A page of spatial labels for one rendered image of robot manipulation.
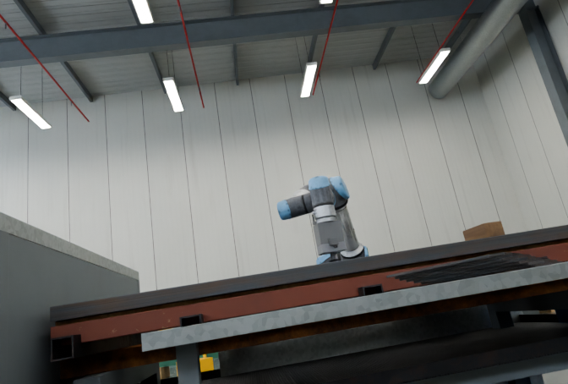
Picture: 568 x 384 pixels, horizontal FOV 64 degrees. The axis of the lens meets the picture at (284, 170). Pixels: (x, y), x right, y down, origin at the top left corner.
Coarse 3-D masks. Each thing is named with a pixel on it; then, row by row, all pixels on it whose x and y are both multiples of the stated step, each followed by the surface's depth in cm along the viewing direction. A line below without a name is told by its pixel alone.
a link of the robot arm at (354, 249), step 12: (336, 180) 206; (336, 192) 205; (348, 192) 213; (336, 204) 208; (336, 216) 212; (348, 216) 215; (348, 228) 216; (348, 240) 218; (348, 252) 222; (360, 252) 234
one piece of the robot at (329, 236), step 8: (312, 216) 159; (320, 224) 156; (328, 224) 156; (336, 224) 157; (320, 232) 155; (328, 232) 156; (336, 232) 156; (320, 240) 154; (328, 240) 154; (336, 240) 154; (344, 240) 156; (320, 248) 155; (328, 248) 154; (336, 248) 154; (344, 248) 155
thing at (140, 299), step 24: (480, 240) 123; (504, 240) 124; (528, 240) 124; (552, 240) 126; (336, 264) 119; (360, 264) 119; (384, 264) 120; (408, 264) 123; (168, 288) 114; (192, 288) 114; (216, 288) 115; (240, 288) 115; (72, 312) 111; (96, 312) 111
